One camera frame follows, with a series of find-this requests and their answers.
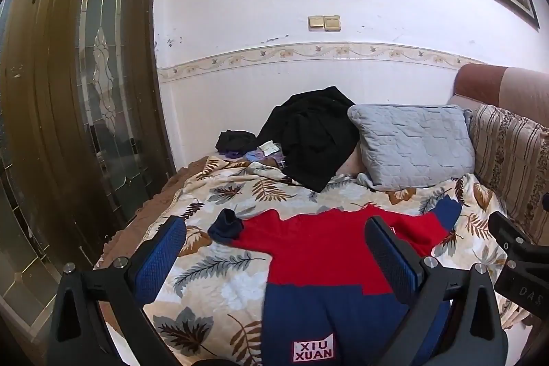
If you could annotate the small black garment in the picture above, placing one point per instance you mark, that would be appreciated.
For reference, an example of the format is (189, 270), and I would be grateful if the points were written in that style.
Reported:
(233, 139)

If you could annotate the brown and pink headboard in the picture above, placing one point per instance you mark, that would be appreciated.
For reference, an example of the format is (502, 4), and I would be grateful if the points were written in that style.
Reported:
(493, 85)

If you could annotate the leaf print blanket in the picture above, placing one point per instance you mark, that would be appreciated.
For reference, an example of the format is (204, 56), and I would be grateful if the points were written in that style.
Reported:
(223, 284)

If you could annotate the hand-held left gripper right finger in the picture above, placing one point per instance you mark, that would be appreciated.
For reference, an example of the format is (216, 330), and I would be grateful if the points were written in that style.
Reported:
(388, 259)

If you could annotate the brown bed skirt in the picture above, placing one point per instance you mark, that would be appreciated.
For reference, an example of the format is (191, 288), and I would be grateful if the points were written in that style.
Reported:
(141, 216)

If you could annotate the white paper tag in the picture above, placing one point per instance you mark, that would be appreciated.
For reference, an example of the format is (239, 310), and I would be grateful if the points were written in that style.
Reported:
(268, 148)

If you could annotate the striped brown cushion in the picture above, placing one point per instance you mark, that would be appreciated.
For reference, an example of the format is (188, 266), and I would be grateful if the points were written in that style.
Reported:
(510, 160)

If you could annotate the wooden glass-panel wardrobe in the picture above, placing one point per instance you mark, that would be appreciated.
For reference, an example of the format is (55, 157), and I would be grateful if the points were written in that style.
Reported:
(51, 91)

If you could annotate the large black garment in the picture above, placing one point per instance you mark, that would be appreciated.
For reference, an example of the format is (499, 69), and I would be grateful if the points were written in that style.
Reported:
(309, 134)

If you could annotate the grey quilted pillow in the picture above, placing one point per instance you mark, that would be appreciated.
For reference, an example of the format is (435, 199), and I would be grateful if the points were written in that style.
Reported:
(411, 143)

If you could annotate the beige pillow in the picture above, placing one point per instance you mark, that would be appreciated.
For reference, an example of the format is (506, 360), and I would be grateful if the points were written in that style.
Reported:
(349, 164)

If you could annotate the beige wall switch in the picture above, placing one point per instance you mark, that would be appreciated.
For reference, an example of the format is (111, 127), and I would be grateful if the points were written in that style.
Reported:
(332, 23)
(316, 23)

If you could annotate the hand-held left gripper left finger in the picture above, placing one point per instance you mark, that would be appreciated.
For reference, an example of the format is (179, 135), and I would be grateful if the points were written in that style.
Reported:
(161, 256)

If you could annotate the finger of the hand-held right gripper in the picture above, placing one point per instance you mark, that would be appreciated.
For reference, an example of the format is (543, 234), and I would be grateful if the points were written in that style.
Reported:
(508, 231)

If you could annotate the red and blue sweater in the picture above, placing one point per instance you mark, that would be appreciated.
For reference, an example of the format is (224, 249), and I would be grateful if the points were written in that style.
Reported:
(317, 246)

